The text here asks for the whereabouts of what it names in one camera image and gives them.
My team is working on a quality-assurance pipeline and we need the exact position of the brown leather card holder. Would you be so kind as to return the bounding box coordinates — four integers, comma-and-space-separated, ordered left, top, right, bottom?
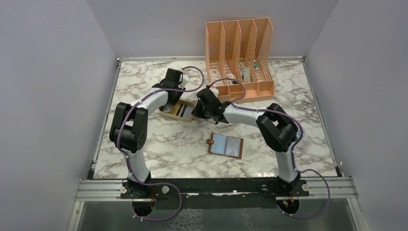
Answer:
206, 132, 243, 159

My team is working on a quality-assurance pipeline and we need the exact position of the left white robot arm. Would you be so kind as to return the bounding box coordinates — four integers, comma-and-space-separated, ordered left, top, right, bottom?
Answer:
109, 68, 186, 198

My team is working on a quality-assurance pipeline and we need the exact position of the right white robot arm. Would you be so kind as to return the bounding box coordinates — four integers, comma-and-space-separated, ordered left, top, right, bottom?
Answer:
192, 88, 300, 196

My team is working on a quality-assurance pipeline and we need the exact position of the tan oval card tray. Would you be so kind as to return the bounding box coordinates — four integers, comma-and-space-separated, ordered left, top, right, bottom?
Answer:
159, 100, 196, 122

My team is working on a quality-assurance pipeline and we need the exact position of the small box in organizer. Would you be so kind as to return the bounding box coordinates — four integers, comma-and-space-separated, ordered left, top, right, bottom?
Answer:
226, 73, 239, 85

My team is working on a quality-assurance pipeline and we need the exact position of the green white tube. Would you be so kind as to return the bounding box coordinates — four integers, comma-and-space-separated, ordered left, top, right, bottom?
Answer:
254, 60, 259, 71

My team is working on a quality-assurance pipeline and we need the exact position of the orange plastic file organizer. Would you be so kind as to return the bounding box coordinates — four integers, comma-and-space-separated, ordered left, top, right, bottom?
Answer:
205, 17, 275, 103

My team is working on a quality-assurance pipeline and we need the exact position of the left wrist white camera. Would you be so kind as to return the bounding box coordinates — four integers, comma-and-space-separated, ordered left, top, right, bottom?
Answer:
178, 73, 191, 89

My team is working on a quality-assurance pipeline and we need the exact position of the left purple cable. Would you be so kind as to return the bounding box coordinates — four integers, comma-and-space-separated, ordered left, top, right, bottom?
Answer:
116, 66, 205, 223

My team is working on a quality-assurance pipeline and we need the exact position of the purple cable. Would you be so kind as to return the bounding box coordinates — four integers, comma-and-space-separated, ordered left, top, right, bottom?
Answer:
207, 78, 332, 220
116, 66, 205, 223

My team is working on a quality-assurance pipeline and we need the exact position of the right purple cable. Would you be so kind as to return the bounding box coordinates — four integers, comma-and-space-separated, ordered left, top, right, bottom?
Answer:
207, 78, 332, 220

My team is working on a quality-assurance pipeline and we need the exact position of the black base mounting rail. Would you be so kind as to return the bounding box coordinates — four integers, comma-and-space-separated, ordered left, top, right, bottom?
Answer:
120, 177, 309, 210

